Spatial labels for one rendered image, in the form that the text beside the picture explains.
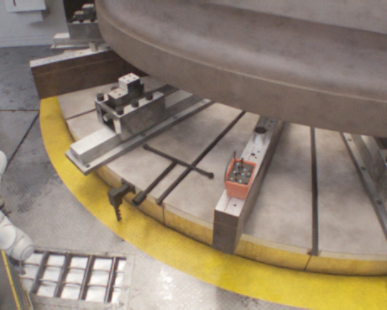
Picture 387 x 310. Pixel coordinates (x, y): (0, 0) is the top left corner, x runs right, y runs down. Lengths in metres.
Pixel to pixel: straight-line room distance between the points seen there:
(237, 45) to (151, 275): 1.61
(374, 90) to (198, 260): 1.60
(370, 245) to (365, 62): 1.15
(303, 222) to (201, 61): 1.24
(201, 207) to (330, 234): 0.87
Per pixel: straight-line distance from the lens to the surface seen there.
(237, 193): 1.94
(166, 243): 2.62
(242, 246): 2.47
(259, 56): 2.25
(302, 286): 2.53
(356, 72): 2.26
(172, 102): 3.11
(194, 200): 2.46
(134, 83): 2.74
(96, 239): 2.72
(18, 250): 1.53
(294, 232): 2.37
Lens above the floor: 2.15
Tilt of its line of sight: 41 degrees down
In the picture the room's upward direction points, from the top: straight up
